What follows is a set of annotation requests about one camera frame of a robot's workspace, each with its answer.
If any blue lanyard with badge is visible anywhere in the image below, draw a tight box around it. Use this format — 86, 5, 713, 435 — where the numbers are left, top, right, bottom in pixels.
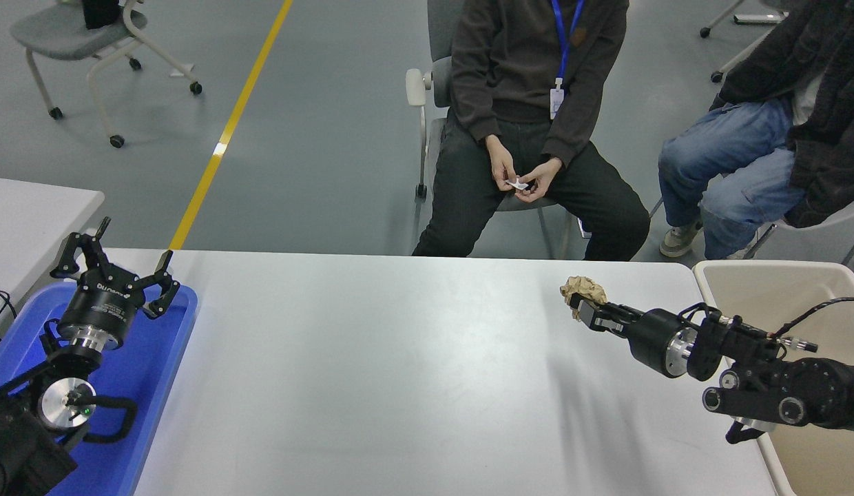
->
548, 0, 586, 121

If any person in blue jeans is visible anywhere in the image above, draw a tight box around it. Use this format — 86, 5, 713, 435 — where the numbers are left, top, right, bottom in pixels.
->
658, 0, 854, 261

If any grey wheeled chair with bag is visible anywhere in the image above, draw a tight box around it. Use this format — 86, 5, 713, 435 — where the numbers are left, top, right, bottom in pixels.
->
10, 0, 203, 148

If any large pale plastic bin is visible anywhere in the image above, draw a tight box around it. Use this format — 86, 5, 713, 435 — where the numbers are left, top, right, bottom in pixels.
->
694, 259, 854, 496

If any grey chair with metal legs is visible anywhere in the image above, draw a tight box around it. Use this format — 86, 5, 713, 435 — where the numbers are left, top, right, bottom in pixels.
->
649, 193, 854, 269

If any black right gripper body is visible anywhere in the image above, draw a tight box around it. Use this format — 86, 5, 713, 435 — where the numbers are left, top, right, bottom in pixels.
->
627, 307, 691, 379

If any grey chair with white armrest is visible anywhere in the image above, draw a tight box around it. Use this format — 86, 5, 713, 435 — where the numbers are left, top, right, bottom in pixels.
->
406, 0, 586, 260

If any person's right hand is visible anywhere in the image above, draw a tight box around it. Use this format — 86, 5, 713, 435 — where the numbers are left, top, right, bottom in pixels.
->
484, 134, 519, 192

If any tan paper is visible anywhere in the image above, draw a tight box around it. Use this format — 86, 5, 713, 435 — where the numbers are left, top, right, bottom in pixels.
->
560, 276, 607, 320

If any white side table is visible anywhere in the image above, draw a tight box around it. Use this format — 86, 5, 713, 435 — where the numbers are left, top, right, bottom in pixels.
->
0, 176, 106, 324

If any person's left hand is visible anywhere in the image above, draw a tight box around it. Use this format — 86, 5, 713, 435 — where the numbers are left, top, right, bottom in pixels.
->
514, 157, 564, 204

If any wheeled chair with white legs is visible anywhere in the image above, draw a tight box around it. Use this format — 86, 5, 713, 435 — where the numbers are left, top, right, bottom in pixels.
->
700, 0, 800, 84

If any thin black cable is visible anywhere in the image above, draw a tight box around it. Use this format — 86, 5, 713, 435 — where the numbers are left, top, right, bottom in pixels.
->
0, 286, 19, 358

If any black bag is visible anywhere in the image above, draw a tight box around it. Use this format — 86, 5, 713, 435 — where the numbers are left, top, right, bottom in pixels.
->
81, 0, 123, 30

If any person with blue lanyard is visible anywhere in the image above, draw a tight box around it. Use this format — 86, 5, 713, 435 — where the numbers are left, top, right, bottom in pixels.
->
412, 0, 652, 261

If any blue plastic tray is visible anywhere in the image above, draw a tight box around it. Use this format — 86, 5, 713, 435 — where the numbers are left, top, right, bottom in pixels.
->
0, 284, 199, 496

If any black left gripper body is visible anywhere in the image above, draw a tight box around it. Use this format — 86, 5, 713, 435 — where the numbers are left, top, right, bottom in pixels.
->
58, 267, 146, 340

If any yellow floor tape line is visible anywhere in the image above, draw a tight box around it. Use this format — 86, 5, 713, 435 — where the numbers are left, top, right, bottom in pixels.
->
168, 0, 295, 251

